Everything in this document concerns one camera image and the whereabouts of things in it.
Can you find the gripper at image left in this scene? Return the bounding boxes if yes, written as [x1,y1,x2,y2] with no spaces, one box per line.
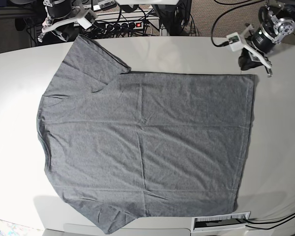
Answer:
[38,3,75,42]

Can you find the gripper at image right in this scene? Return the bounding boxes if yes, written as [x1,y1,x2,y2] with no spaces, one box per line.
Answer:
[238,26,276,78]

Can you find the grey T-shirt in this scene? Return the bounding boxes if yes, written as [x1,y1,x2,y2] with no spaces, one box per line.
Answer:
[37,35,255,234]

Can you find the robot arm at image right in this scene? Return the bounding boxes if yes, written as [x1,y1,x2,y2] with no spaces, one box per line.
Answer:
[238,0,295,71]

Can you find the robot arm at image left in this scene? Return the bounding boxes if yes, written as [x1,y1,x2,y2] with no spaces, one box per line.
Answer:
[37,0,72,43]

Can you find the black power strip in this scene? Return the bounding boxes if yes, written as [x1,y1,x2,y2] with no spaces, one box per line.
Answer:
[94,21,145,33]

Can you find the white equipment shelf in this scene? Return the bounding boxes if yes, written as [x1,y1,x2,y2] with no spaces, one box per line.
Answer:
[96,10,160,30]

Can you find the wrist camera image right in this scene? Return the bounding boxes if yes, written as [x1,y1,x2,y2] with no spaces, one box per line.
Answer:
[226,32,244,52]

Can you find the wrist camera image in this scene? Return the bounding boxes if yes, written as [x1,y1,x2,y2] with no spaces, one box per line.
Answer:
[77,10,98,30]
[226,32,244,52]

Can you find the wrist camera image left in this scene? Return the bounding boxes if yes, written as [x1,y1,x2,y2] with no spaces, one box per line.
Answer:
[77,10,98,30]

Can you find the black cables at table edge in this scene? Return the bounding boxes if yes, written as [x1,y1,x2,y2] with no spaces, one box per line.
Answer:
[244,209,295,231]

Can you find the table cable grommet box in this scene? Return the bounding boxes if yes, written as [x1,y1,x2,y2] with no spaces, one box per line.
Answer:
[190,211,251,233]

